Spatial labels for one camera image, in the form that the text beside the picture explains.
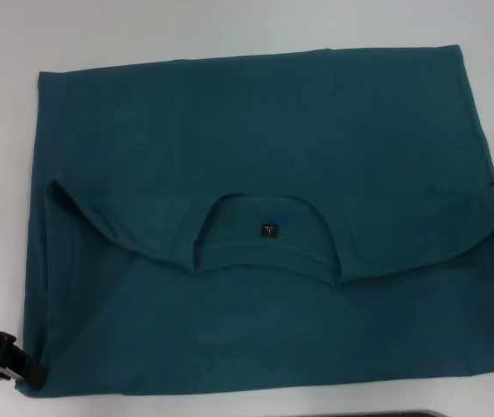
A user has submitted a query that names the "teal T-shirt with FREE print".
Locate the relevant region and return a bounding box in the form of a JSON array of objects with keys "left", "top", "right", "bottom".
[{"left": 13, "top": 43, "right": 494, "bottom": 400}]

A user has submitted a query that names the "dark robot torso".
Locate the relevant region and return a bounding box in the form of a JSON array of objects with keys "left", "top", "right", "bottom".
[{"left": 374, "top": 410, "right": 443, "bottom": 417}]

